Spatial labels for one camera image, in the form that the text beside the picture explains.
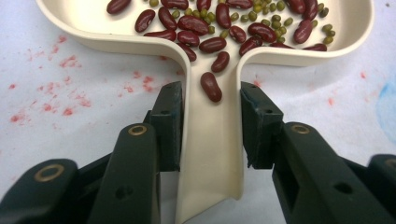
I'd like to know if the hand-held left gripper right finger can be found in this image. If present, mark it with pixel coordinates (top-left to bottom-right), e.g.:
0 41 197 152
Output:
240 81 396 224

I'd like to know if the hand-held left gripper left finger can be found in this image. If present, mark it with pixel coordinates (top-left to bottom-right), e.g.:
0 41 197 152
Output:
87 81 185 224

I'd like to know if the cream plastic dustpan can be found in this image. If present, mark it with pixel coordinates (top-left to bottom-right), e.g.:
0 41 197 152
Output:
35 0 375 224

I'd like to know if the pile of red and green beans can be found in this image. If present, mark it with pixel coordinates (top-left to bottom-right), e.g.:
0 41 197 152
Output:
106 0 338 104

